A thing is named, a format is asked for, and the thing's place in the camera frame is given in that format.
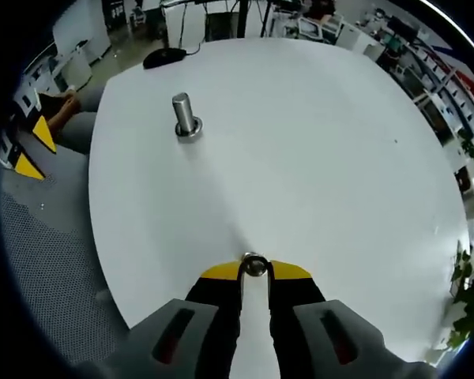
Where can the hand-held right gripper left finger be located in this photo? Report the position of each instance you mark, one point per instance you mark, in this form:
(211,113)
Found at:
(205,316)

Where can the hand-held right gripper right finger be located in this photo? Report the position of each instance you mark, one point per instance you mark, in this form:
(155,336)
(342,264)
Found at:
(300,316)

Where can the small steel washer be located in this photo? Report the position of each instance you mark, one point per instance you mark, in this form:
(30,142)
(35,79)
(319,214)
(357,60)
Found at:
(255,254)

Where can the thick steel threaded stud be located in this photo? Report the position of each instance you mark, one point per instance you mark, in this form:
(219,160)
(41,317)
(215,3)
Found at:
(183,110)

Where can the large steel washer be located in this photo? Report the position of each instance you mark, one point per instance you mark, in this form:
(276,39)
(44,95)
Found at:
(189,136)

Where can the grey mesh office chair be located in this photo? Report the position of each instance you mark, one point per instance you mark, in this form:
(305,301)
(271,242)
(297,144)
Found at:
(63,256)

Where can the black computer mouse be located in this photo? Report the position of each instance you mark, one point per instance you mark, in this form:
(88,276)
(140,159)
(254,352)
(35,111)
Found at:
(164,57)

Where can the white standing desk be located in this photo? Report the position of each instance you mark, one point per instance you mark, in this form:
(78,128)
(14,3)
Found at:
(171,23)

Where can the large green potted plant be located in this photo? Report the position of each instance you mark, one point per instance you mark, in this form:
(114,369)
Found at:
(472,300)

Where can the small green potted plant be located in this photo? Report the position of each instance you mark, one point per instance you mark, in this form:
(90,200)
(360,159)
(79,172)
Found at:
(469,146)

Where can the shelving rack with white bins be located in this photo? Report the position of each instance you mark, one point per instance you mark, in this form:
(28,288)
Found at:
(446,75)

